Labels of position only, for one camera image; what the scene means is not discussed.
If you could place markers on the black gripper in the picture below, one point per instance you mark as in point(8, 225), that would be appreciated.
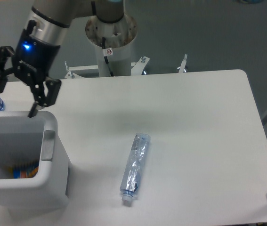
point(31, 62)

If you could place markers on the blue snack wrapper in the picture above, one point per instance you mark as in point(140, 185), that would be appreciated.
point(24, 170)

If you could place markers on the crushed clear plastic bottle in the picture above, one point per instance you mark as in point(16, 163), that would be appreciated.
point(132, 176)

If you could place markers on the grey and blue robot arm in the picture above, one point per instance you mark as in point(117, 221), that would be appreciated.
point(54, 17)

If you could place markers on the white trash can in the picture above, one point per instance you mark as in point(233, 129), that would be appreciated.
point(24, 139)

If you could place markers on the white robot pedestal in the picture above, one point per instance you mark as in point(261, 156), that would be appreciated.
point(113, 48)

